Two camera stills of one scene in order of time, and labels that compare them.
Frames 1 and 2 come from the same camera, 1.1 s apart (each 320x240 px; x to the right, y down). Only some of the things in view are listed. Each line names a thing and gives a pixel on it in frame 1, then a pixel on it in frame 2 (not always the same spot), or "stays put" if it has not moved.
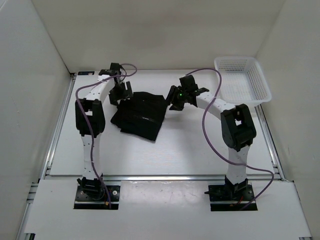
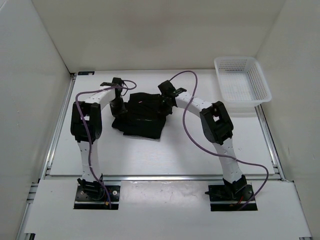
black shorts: x=141 y=115 stays put
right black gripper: x=176 y=106 → x=165 y=112
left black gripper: x=127 y=94 → x=121 y=112
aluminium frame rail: x=162 y=178 stays put
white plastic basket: x=243 y=81 stays put
